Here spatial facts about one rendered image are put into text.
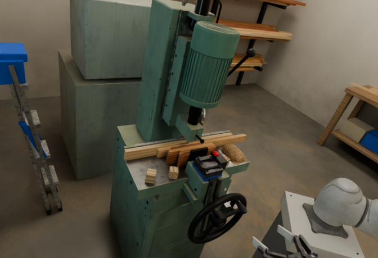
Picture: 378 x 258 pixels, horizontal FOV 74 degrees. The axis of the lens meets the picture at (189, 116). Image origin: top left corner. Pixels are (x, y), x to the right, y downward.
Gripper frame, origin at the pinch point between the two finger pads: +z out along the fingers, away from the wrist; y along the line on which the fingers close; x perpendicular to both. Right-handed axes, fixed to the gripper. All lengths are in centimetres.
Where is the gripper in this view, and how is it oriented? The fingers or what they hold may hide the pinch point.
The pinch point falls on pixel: (268, 235)
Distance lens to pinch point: 106.8
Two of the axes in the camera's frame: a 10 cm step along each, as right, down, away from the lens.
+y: -8.5, 0.9, -5.1
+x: -0.3, 9.7, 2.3
